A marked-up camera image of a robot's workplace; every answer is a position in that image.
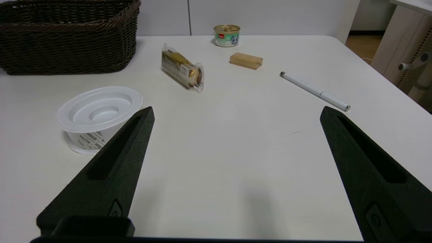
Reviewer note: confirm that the dark brown wicker basket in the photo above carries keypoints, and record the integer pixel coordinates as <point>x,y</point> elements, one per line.
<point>67,37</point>

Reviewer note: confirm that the small pet food can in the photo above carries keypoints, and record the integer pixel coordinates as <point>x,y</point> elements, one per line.
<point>226,36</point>

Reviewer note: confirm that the small wooden block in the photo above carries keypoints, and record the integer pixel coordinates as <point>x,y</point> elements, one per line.
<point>245,60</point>

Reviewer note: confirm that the white pen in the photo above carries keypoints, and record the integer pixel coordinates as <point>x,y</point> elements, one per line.
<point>314,90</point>

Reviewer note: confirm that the white side desk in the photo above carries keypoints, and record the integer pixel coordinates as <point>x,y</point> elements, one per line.
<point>401,37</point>

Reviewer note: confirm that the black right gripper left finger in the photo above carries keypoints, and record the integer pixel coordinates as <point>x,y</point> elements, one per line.
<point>111,175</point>

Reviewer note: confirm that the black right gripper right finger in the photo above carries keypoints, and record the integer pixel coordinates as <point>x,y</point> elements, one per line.
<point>371,189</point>

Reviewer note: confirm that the clear wrapped snack package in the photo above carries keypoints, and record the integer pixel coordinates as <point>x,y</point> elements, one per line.
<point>180,67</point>

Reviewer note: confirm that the white round plastic lid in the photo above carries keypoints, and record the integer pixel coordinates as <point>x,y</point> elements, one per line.
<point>98,108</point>

